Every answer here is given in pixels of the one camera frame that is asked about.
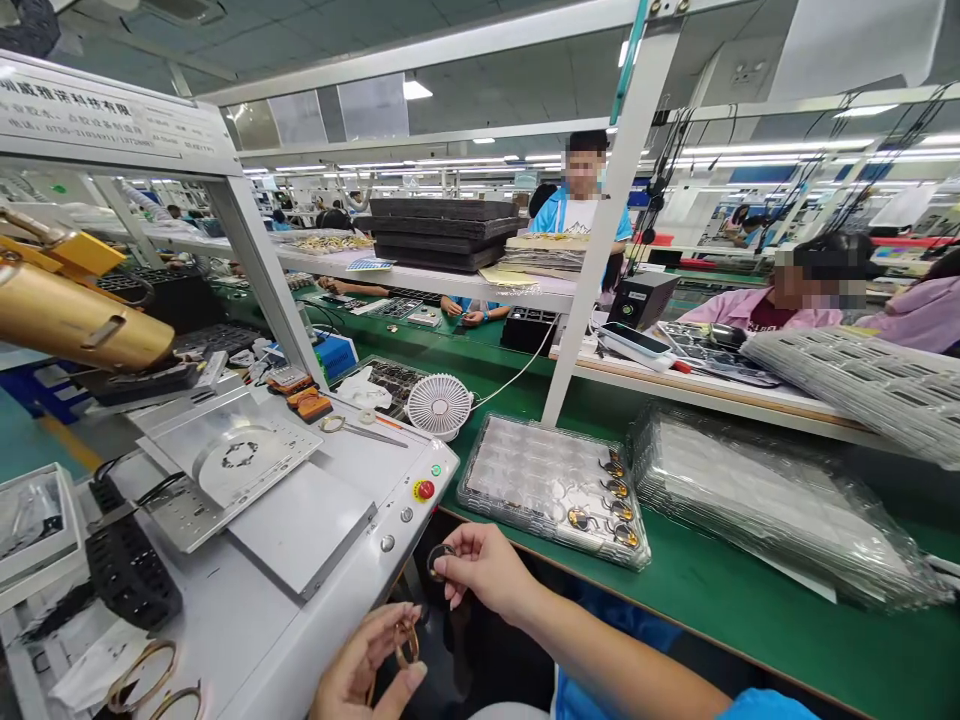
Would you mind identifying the person's left hand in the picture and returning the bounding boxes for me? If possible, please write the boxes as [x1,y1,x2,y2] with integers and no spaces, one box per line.
[309,602,430,720]

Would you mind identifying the person's right hand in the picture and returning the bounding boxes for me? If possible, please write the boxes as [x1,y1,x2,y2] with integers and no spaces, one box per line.
[433,522,547,625]

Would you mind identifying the person's right thumb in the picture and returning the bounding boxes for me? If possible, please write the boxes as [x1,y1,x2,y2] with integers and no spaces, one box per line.
[433,556,485,583]

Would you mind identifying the person's right fingers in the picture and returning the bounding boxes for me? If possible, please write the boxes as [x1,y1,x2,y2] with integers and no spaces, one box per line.
[446,577,493,613]

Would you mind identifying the person's left thumb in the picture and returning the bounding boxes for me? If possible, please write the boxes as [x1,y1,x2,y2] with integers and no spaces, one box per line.
[367,661,430,710]

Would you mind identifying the person's left fingers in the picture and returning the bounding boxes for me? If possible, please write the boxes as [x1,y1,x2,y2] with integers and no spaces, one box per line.
[358,602,423,648]

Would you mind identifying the person's right index finger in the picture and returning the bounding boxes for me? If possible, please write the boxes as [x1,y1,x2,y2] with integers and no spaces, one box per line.
[438,523,500,558]

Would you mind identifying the clear tray with coil parts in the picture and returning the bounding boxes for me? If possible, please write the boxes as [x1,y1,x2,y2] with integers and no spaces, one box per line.
[455,410,652,574]

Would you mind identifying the white bench machine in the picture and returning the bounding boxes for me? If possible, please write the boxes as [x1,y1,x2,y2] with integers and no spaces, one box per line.
[0,359,463,720]

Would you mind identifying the small white desk fan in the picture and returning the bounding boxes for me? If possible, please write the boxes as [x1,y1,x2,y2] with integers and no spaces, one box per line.
[404,372,475,444]

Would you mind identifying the metal tweezers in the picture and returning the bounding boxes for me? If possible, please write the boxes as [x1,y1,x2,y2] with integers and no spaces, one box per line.
[320,413,411,451]

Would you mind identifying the person's body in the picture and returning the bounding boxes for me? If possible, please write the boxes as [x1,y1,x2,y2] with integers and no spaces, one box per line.
[551,581,721,720]

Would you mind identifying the black tray with white cloth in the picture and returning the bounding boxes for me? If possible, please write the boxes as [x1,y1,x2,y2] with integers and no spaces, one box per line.
[329,357,430,412]

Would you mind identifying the orange connector block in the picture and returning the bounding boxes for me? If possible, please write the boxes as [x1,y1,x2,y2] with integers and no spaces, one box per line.
[285,386,334,426]
[266,366,316,396]

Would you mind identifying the black compartment box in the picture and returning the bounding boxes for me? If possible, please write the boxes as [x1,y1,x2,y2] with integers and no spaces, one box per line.
[500,305,561,356]

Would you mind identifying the metal fixture plate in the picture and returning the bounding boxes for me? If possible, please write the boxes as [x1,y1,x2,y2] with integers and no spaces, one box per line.
[134,389,325,556]

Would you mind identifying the blue instrument box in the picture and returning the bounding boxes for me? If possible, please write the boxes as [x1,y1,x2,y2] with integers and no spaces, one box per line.
[313,329,361,384]

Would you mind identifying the white and blue device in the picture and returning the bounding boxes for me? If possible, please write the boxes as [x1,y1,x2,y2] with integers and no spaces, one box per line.
[595,320,676,373]

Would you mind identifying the white workbench shelf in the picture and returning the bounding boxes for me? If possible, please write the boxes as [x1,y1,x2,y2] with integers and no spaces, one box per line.
[97,223,580,316]

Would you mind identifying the bagged stack of clear trays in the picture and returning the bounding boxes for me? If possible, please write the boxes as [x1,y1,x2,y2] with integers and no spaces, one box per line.
[628,401,958,618]

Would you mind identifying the stack of beige sheets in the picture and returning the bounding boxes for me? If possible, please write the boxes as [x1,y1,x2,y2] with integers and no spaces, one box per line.
[497,232,594,276]

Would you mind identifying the stack of black foam trays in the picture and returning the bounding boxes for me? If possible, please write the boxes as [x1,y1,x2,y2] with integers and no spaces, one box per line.
[353,197,531,274]

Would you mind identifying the black power supply box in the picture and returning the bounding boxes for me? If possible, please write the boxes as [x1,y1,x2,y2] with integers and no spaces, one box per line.
[605,269,682,332]

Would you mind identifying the flat black parts tray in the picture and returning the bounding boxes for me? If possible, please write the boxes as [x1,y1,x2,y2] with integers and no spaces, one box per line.
[656,320,783,389]

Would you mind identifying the tray of gold parts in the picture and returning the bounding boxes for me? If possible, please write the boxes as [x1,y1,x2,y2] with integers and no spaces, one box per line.
[272,228,376,257]

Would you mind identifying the white open box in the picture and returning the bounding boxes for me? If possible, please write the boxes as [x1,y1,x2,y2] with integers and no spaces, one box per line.
[0,461,88,595]

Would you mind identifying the pile of clear blister trays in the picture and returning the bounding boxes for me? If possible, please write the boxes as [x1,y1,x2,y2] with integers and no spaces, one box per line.
[738,325,960,475]

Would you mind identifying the gold cylindrical machine head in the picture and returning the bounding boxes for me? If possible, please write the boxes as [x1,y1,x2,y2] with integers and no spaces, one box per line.
[0,206,183,378]

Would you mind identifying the white printed sign panel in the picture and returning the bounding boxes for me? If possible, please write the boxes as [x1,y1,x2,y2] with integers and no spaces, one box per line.
[0,50,243,179]

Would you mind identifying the white fan cable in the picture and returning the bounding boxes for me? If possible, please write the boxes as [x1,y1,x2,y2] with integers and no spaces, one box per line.
[468,314,564,410]

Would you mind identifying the large copper coil ring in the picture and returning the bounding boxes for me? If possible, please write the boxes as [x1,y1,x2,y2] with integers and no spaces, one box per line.
[146,678,206,720]
[104,638,180,715]

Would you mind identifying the black cable chain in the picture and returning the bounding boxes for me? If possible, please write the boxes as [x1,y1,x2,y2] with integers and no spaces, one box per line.
[83,472,186,633]

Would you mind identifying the white frame post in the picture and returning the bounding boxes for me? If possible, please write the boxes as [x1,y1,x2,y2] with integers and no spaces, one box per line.
[539,0,688,429]

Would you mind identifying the hanging black cables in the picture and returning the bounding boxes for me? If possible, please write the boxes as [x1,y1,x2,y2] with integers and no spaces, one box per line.
[629,104,700,265]

